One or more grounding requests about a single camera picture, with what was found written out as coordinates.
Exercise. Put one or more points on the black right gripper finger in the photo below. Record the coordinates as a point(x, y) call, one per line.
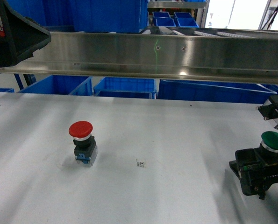
point(256, 169)
point(269, 110)

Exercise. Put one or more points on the green mushroom push button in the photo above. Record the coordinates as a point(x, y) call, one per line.
point(270, 141)

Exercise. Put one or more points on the red mushroom push button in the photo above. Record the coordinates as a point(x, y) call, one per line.
point(85, 150)

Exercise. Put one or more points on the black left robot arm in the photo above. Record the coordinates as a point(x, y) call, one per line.
point(20, 36)

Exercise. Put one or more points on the stainless steel shelf beam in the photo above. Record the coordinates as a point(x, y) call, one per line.
point(201, 54)

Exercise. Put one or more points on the large blue bin upper shelf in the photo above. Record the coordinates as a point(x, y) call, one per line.
point(120, 16)

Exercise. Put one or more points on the blue bin under beam right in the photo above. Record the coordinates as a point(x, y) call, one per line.
point(214, 91)

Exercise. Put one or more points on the blue bin under beam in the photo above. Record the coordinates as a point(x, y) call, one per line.
point(126, 88)
point(62, 85)
point(214, 91)

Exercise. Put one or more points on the small QR code sticker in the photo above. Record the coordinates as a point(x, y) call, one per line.
point(141, 163)

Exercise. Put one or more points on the small blue bin background right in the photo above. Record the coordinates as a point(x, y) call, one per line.
point(185, 20)

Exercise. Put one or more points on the small blue bin background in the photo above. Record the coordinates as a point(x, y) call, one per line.
point(163, 19)
point(185, 20)

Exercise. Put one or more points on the small blue bin background left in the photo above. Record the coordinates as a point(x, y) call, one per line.
point(163, 19)

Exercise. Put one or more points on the blue bin under beam middle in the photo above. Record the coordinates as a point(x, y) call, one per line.
point(126, 88)

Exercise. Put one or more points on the blue bin under beam left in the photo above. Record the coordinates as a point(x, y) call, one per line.
point(62, 85)

